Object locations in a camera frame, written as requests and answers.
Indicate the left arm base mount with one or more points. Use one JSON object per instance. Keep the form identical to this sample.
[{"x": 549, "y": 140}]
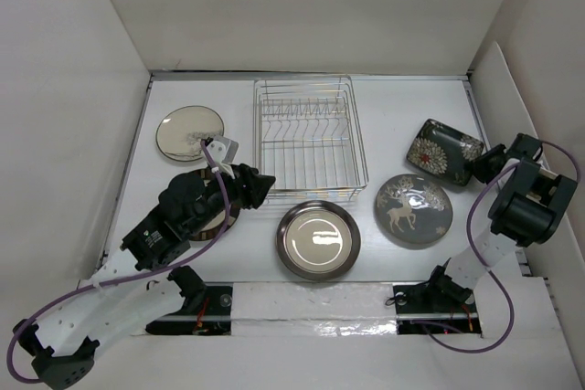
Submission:
[{"x": 211, "y": 317}]

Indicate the cream plate checkered rim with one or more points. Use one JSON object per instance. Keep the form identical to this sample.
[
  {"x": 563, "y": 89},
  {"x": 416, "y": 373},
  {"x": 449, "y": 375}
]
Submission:
[{"x": 212, "y": 229}]

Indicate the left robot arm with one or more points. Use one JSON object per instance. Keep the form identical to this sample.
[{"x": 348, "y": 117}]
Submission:
[{"x": 148, "y": 277}]

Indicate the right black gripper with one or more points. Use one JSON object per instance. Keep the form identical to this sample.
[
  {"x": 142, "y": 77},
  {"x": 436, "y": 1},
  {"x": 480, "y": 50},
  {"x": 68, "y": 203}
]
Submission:
[{"x": 478, "y": 164}]

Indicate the cream plate with tree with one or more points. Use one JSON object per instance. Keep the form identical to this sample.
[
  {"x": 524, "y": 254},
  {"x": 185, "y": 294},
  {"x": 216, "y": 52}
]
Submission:
[{"x": 179, "y": 134}]

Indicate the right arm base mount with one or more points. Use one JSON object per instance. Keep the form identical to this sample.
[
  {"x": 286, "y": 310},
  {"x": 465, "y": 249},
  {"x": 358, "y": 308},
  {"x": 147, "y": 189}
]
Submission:
[{"x": 442, "y": 317}]

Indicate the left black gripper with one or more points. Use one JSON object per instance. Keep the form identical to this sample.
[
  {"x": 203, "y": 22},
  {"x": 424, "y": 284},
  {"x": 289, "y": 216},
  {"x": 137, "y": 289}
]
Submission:
[{"x": 249, "y": 184}]

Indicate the dark floral rectangular plate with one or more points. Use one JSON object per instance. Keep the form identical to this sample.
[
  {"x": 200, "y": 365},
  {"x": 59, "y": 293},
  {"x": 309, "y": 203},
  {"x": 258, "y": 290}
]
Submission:
[{"x": 444, "y": 152}]

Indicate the wire dish rack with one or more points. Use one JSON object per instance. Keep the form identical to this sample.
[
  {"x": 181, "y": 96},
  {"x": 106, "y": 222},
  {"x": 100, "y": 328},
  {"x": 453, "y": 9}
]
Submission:
[{"x": 307, "y": 135}]

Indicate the grey deer round plate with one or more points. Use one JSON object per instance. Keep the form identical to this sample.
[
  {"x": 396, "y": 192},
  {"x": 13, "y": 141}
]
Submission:
[{"x": 413, "y": 209}]

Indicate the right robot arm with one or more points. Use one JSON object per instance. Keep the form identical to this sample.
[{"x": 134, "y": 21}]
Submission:
[{"x": 527, "y": 210}]

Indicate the metal rimmed round plate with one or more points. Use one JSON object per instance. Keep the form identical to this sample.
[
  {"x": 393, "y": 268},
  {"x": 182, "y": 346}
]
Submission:
[{"x": 318, "y": 241}]

